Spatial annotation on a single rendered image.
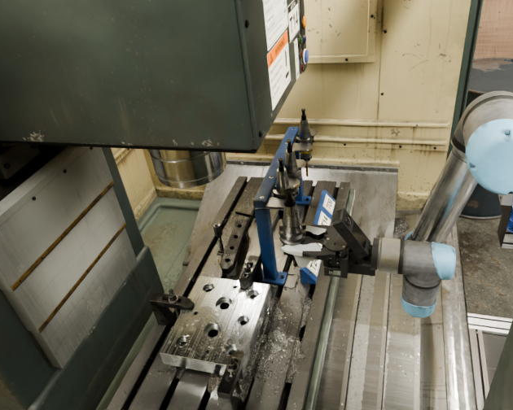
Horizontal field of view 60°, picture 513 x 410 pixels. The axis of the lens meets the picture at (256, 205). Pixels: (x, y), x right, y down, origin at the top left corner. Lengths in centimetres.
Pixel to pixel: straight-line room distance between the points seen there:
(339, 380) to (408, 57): 119
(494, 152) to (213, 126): 46
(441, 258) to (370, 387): 58
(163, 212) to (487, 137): 192
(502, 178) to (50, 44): 79
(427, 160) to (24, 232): 157
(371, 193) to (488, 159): 126
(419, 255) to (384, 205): 103
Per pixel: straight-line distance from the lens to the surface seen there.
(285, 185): 129
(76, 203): 137
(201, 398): 127
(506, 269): 297
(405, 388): 147
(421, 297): 105
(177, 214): 243
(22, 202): 122
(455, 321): 155
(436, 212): 106
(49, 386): 149
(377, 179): 207
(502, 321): 239
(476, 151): 81
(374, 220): 196
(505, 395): 92
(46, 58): 90
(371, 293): 167
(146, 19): 76
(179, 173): 93
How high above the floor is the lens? 196
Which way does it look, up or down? 36 degrees down
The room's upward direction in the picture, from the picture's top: 8 degrees counter-clockwise
